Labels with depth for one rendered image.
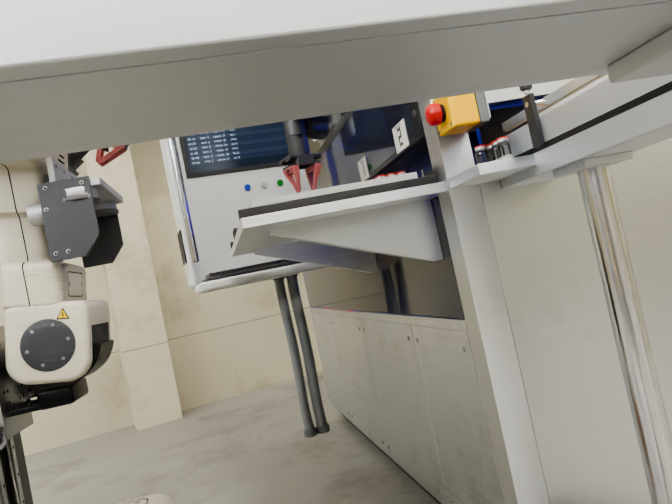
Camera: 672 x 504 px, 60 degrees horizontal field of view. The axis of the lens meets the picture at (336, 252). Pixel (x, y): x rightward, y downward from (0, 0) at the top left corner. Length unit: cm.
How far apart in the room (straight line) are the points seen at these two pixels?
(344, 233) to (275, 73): 91
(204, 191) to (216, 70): 181
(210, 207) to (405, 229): 100
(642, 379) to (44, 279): 111
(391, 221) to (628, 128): 51
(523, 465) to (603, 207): 51
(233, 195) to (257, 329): 269
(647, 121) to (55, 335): 110
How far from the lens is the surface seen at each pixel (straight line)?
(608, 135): 93
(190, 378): 458
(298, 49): 27
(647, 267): 136
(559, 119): 102
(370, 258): 171
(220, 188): 209
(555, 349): 124
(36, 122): 31
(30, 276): 133
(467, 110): 110
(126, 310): 423
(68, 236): 129
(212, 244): 205
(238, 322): 464
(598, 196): 104
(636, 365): 107
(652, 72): 45
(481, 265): 116
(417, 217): 123
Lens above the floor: 74
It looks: 2 degrees up
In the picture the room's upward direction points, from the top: 12 degrees counter-clockwise
